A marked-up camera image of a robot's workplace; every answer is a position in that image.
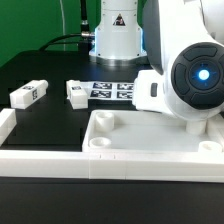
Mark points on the fiducial marker sheet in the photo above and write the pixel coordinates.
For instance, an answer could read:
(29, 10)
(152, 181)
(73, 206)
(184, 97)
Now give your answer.
(108, 90)

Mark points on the white U-shaped fence frame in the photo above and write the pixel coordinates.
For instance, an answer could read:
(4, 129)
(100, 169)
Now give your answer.
(98, 164)

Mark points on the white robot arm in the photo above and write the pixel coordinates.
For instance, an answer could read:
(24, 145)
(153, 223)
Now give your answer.
(183, 40)

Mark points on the white desk tabletop tray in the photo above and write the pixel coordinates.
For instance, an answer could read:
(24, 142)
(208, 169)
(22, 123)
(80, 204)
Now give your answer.
(151, 132)

